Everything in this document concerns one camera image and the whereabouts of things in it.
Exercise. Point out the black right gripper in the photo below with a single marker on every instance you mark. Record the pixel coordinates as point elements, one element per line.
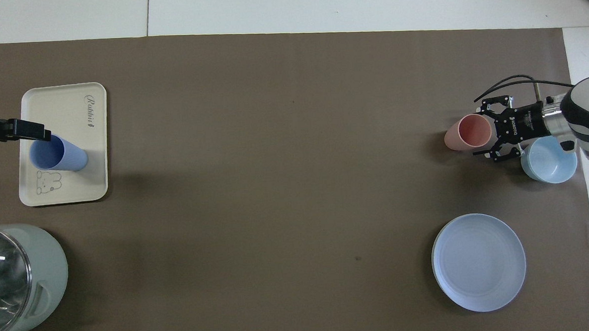
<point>521,122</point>

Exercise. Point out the pink plastic cup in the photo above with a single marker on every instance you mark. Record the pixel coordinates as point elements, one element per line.
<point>469,132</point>

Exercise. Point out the blue plastic cup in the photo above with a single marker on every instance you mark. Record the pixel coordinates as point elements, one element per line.
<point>58,155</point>

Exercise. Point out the cream tray with rabbit print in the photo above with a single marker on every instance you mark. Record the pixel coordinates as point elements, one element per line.
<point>76,185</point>

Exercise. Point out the light blue bowl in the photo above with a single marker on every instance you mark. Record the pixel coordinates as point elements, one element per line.
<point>548,164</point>

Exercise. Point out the blue round plate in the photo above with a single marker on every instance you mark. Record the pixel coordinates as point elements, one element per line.
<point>480,262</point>

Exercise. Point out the pale green cooking pot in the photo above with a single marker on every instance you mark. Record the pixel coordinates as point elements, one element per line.
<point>48,275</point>

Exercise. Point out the brown table mat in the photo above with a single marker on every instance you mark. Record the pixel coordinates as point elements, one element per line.
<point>274,161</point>

